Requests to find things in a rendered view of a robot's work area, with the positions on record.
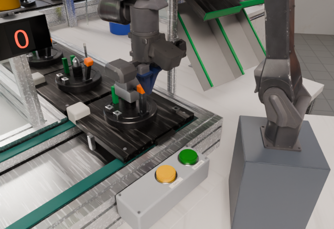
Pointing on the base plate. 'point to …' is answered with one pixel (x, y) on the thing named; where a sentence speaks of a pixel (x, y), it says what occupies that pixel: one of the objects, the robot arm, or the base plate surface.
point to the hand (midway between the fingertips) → (147, 80)
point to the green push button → (188, 156)
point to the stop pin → (91, 142)
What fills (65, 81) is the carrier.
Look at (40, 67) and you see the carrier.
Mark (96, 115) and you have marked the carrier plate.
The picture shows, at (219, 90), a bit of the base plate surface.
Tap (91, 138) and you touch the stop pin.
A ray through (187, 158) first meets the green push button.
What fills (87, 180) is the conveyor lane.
